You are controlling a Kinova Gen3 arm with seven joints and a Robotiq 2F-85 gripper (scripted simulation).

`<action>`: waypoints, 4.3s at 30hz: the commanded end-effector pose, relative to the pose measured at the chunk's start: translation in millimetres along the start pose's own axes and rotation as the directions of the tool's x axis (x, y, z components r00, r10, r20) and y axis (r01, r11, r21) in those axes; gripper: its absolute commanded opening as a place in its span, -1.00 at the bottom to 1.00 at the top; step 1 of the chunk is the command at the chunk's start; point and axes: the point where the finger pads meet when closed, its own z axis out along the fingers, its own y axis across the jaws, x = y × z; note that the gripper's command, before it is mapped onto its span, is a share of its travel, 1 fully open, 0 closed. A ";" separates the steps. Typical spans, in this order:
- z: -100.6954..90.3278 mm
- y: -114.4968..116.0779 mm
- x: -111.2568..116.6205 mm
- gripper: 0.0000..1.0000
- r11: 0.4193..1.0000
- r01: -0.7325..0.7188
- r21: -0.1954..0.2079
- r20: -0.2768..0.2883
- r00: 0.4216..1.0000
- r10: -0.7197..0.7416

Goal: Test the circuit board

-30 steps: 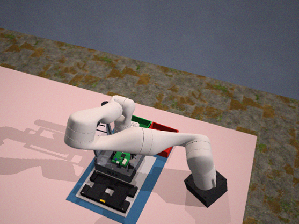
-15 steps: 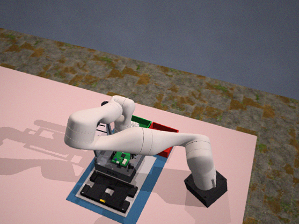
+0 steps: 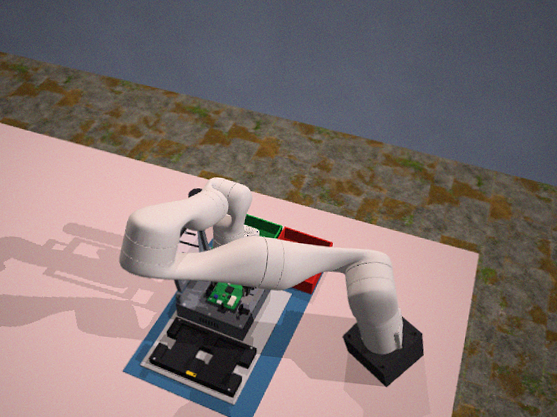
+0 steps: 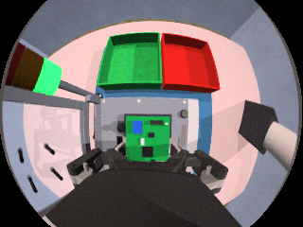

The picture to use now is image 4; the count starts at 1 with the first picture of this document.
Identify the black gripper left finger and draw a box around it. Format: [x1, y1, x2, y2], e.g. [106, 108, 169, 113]
[66, 143, 135, 187]

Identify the red open tray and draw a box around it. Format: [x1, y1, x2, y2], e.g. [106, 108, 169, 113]
[161, 33, 221, 94]

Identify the green box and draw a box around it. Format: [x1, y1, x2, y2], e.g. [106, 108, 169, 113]
[97, 32, 162, 91]

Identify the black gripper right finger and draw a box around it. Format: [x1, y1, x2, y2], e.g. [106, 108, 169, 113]
[156, 144, 228, 194]

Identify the green circuit board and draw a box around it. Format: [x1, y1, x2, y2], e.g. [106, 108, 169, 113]
[126, 116, 170, 162]

